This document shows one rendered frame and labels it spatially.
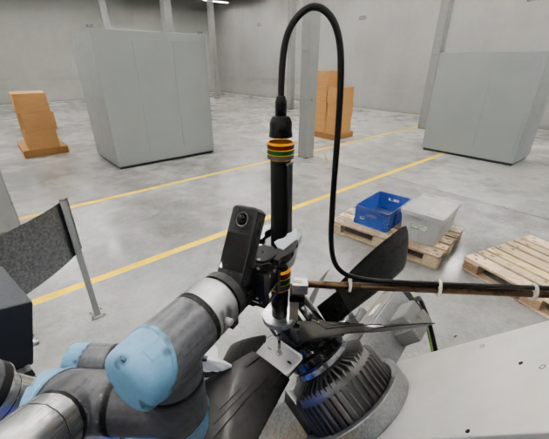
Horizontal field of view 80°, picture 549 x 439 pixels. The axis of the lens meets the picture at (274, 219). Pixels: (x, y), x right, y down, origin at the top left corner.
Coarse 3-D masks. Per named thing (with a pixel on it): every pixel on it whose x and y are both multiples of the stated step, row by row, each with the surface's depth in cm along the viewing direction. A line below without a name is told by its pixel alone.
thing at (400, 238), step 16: (384, 240) 76; (400, 240) 80; (368, 256) 77; (384, 256) 81; (400, 256) 86; (352, 272) 78; (368, 272) 81; (384, 272) 85; (400, 272) 91; (352, 304) 83
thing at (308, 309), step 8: (304, 304) 76; (312, 304) 80; (304, 312) 75; (312, 312) 76; (296, 320) 74; (288, 328) 74; (288, 336) 74; (296, 336) 73; (288, 344) 74; (296, 344) 73; (304, 344) 74; (312, 344) 74; (320, 344) 74; (328, 344) 73; (336, 344) 73; (304, 352) 74; (312, 352) 74; (320, 352) 72; (328, 352) 72; (304, 360) 73; (312, 360) 71; (320, 360) 71; (296, 368) 73; (304, 368) 72
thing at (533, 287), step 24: (288, 24) 44; (336, 24) 44; (336, 48) 45; (336, 96) 48; (336, 120) 49; (336, 144) 51; (336, 168) 52; (336, 264) 60; (504, 288) 60; (528, 288) 59
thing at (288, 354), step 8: (272, 336) 76; (264, 344) 74; (272, 344) 74; (256, 352) 72; (264, 352) 72; (272, 352) 72; (288, 352) 73; (296, 352) 72; (272, 360) 71; (280, 360) 71; (288, 360) 71; (296, 360) 71; (280, 368) 69; (288, 368) 69
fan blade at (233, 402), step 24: (240, 360) 71; (264, 360) 70; (216, 384) 67; (240, 384) 66; (264, 384) 66; (216, 408) 62; (240, 408) 62; (264, 408) 61; (216, 432) 58; (240, 432) 57
